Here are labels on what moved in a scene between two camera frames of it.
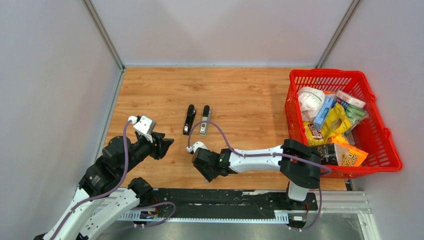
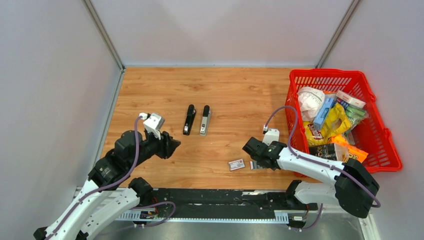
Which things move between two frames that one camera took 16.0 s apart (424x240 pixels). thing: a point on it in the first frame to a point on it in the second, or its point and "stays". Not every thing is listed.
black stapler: [191, 113] stays
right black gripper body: [208, 173] to [258, 161]
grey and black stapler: [205, 127] stays
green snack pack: [356, 115] stays
